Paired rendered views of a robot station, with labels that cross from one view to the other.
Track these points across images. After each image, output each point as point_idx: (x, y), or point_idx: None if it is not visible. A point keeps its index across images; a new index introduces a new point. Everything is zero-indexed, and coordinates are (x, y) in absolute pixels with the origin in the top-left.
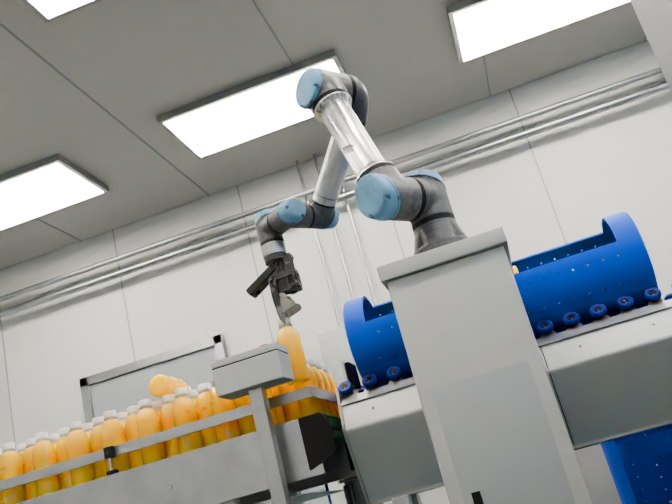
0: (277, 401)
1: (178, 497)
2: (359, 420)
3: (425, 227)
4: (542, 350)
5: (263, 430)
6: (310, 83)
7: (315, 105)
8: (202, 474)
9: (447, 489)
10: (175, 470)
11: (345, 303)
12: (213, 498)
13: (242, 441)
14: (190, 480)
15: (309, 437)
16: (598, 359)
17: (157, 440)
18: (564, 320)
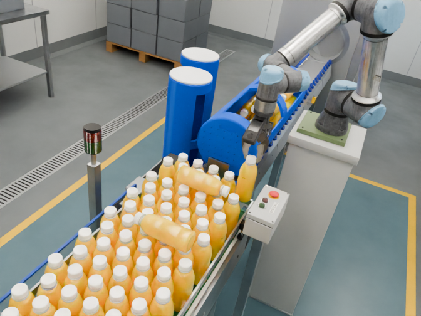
0: (244, 217)
1: (204, 315)
2: (242, 204)
3: (346, 119)
4: (277, 143)
5: (262, 247)
6: (400, 19)
7: (388, 36)
8: (216, 289)
9: (321, 244)
10: (208, 300)
11: (245, 128)
12: (215, 298)
13: (233, 254)
14: (211, 299)
15: None
16: (284, 145)
17: (199, 289)
18: (282, 127)
